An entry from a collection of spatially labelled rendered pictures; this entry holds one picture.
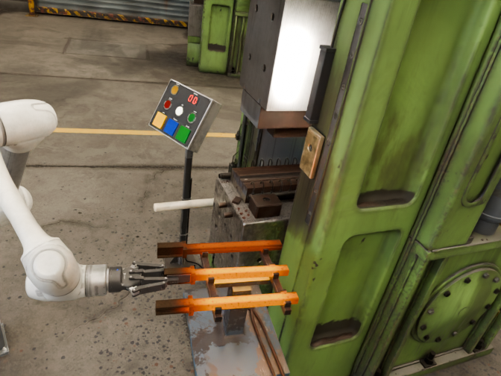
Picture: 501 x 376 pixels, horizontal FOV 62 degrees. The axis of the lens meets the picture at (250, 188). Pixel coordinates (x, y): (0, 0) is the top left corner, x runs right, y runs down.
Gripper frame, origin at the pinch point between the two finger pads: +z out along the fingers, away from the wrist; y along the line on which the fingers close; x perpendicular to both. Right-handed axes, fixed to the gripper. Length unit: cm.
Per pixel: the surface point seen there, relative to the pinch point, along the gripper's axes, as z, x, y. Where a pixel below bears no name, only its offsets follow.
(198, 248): 7.3, 1.7, -10.6
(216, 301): 9.8, 1.2, 12.1
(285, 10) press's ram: 35, 72, -47
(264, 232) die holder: 40, -15, -38
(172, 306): -2.8, 1.5, 13.4
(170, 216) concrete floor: 13, -101, -168
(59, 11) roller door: -161, -94, -852
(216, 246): 13.4, 1.7, -11.0
